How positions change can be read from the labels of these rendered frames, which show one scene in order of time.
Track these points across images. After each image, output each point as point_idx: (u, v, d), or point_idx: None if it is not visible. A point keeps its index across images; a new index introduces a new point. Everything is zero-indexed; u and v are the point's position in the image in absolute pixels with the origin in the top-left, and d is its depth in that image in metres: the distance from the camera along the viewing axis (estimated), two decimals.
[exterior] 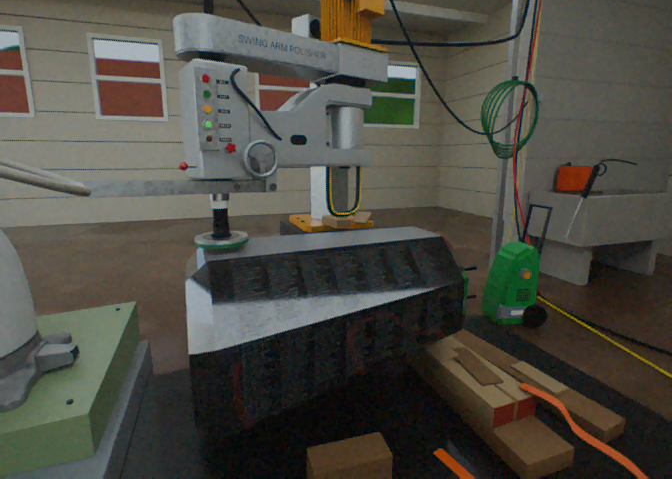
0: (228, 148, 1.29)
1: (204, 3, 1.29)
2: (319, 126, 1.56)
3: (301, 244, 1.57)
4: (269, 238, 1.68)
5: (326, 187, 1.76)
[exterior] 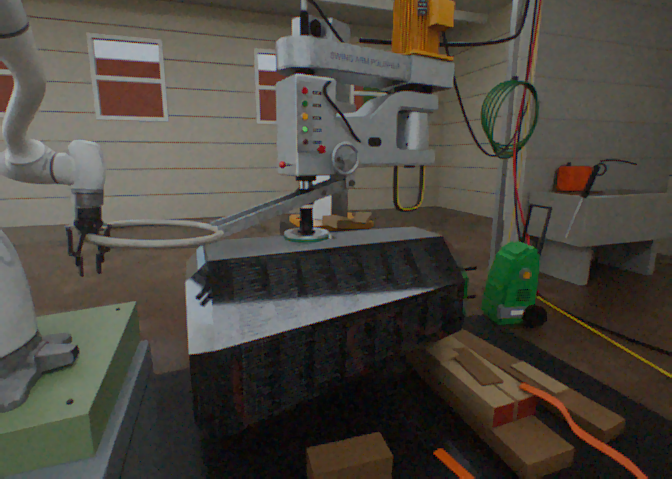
0: (320, 149, 1.50)
1: (301, 26, 1.52)
2: (392, 129, 1.75)
3: (301, 244, 1.57)
4: (269, 238, 1.68)
5: (393, 184, 1.94)
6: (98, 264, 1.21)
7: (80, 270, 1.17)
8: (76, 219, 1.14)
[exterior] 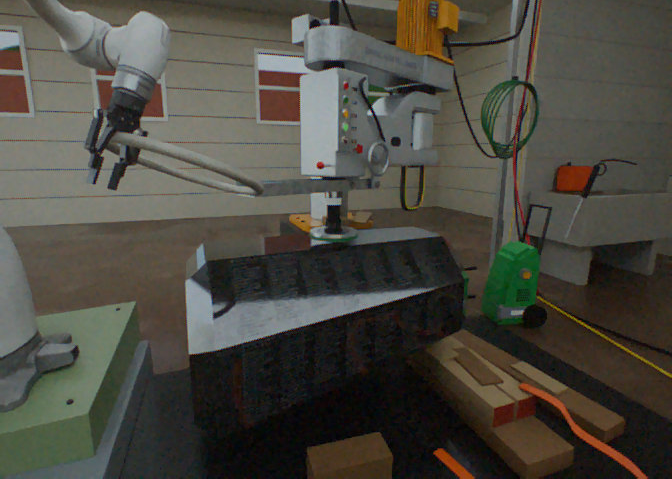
0: (358, 149, 1.42)
1: (332, 16, 1.41)
2: (408, 129, 1.74)
3: (301, 244, 1.57)
4: (269, 238, 1.68)
5: (401, 184, 1.94)
6: (116, 176, 0.88)
7: (94, 174, 0.83)
8: (113, 105, 0.84)
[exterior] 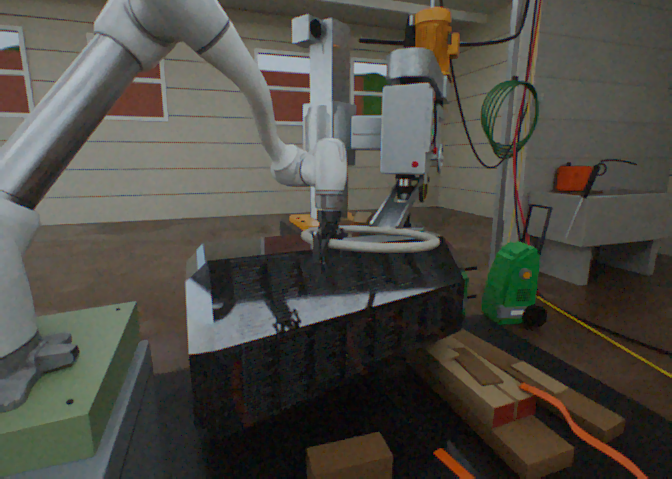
0: (436, 150, 1.74)
1: (412, 38, 1.68)
2: (437, 134, 2.13)
3: (301, 244, 1.57)
4: (269, 238, 1.68)
5: None
6: (334, 272, 1.12)
7: (324, 279, 1.08)
8: (323, 223, 1.06)
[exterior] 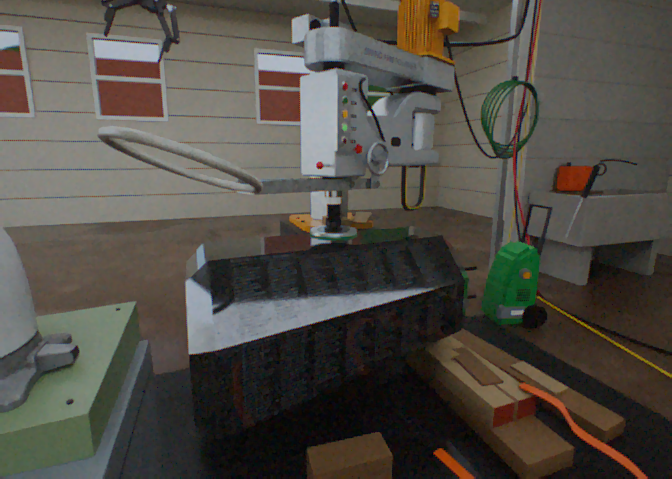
0: (358, 149, 1.43)
1: (332, 17, 1.43)
2: (408, 129, 1.75)
3: (301, 244, 1.57)
4: (269, 238, 1.68)
5: (402, 184, 1.95)
6: (162, 48, 1.00)
7: (106, 24, 0.93)
8: None
